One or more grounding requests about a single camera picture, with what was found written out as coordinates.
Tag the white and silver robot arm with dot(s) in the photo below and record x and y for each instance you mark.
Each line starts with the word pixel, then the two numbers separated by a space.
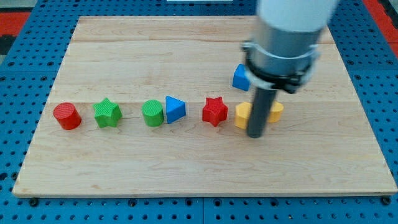
pixel 282 50

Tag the blue cube block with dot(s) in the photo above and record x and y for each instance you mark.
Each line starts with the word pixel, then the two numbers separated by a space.
pixel 240 80

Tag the red star block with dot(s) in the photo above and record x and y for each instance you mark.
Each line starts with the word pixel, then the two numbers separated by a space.
pixel 214 111

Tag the blue triangle block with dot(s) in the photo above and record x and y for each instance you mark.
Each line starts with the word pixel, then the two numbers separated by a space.
pixel 175 109

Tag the yellow pentagon block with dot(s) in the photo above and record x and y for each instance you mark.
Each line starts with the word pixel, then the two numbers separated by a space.
pixel 242 114

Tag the green cylinder block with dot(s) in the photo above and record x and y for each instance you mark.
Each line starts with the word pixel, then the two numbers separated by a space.
pixel 152 111

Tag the light wooden board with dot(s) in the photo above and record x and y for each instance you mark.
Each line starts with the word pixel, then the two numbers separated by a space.
pixel 322 146

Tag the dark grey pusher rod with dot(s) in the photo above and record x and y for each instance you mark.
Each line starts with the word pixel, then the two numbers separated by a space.
pixel 261 106

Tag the yellow cylinder block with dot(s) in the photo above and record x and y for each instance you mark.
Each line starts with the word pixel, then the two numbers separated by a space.
pixel 275 112

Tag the green star block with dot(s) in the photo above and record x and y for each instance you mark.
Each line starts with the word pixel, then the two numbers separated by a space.
pixel 107 113

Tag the red cylinder block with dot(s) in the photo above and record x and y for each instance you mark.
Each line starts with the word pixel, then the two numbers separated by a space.
pixel 67 116

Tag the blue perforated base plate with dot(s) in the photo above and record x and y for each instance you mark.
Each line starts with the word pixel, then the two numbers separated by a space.
pixel 31 65

